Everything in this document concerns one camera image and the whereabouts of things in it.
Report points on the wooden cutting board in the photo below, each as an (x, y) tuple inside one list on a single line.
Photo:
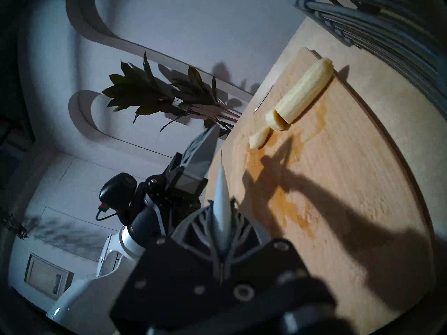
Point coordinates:
[(349, 198)]

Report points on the peeled banana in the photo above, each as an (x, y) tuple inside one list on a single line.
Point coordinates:
[(307, 88)]

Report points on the grey metal dish rack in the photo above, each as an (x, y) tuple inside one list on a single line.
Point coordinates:
[(391, 30)]

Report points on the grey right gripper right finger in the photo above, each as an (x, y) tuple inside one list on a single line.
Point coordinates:
[(272, 280)]

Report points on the tall potted green plant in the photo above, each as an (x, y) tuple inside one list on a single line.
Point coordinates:
[(153, 93)]

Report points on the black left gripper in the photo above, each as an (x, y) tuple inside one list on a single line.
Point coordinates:
[(153, 201)]

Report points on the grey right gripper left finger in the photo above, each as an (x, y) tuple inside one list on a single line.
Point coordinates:
[(167, 285)]

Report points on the short banana slice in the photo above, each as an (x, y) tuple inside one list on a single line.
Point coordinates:
[(276, 121)]

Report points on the white wall vent panel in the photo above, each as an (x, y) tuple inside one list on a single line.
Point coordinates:
[(45, 275)]

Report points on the small banana tip piece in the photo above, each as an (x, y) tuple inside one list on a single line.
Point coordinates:
[(259, 138)]

